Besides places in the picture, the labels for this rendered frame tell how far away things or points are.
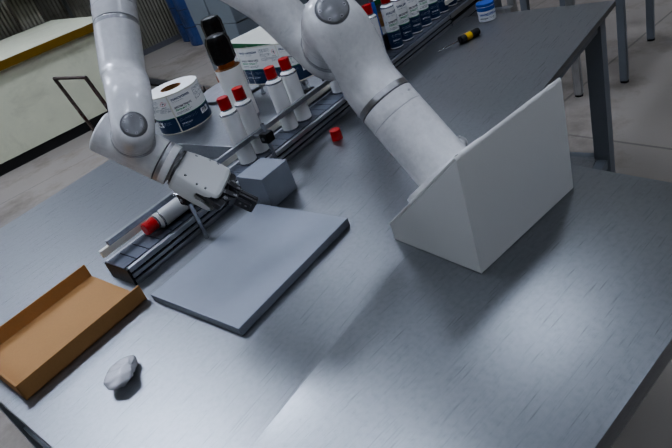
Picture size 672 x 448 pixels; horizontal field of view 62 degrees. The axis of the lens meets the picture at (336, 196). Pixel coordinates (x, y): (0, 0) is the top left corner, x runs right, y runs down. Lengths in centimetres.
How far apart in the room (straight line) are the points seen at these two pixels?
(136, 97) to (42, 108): 525
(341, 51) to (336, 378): 59
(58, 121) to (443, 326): 568
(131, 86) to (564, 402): 87
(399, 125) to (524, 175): 25
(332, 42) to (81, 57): 541
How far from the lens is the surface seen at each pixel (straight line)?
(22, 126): 631
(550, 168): 115
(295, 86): 175
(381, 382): 92
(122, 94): 110
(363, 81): 111
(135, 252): 146
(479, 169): 97
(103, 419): 114
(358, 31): 111
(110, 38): 123
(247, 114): 162
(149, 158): 113
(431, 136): 108
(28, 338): 149
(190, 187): 112
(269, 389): 99
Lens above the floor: 151
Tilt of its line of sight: 29 degrees down
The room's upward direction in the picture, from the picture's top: 20 degrees counter-clockwise
